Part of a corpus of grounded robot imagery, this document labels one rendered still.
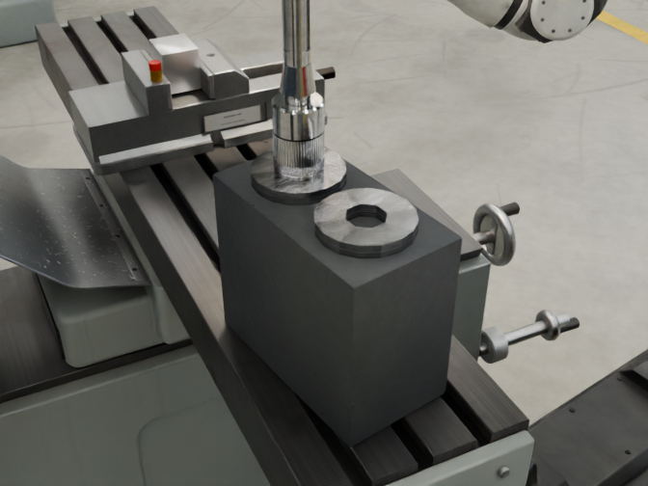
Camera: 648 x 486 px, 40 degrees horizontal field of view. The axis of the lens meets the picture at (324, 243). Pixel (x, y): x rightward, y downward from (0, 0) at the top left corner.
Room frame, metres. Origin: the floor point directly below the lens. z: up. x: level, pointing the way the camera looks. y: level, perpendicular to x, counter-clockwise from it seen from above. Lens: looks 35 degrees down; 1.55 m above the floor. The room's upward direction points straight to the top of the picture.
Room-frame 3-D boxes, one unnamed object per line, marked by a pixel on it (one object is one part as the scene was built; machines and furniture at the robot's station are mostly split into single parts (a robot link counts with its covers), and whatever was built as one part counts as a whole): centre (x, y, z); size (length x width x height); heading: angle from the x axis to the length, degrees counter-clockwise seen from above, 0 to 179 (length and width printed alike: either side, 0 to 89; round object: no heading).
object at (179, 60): (1.16, 0.21, 1.03); 0.06 x 0.05 x 0.06; 26
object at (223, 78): (1.18, 0.16, 1.02); 0.12 x 0.06 x 0.04; 26
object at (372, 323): (0.67, -0.01, 1.03); 0.22 x 0.12 x 0.20; 37
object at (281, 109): (0.71, 0.02, 1.19); 0.05 x 0.05 x 0.01
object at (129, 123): (1.17, 0.18, 0.98); 0.35 x 0.15 x 0.11; 116
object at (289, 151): (0.71, 0.02, 1.16); 0.05 x 0.05 x 0.06
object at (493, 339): (1.19, -0.36, 0.51); 0.22 x 0.06 x 0.06; 116
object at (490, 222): (1.31, -0.28, 0.63); 0.16 x 0.12 x 0.12; 116
